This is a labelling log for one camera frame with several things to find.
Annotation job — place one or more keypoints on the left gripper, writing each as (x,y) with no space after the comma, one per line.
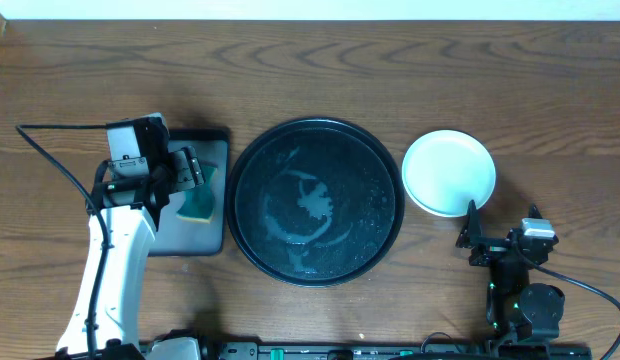
(188,168)

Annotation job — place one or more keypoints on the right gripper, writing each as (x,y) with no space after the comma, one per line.
(473,233)

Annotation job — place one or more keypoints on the green sponge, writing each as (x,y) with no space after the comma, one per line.
(199,204)

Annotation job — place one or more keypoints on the light green plate front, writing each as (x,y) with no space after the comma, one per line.
(443,171)

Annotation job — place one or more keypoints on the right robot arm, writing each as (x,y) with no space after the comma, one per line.
(519,310)

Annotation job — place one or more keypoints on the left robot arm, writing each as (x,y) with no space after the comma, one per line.
(123,222)

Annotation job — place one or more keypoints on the black rectangular tray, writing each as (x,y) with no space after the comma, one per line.
(181,238)

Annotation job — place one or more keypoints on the round black tray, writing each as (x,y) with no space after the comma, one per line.
(315,202)

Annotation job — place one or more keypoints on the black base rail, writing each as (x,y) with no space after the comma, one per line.
(184,345)

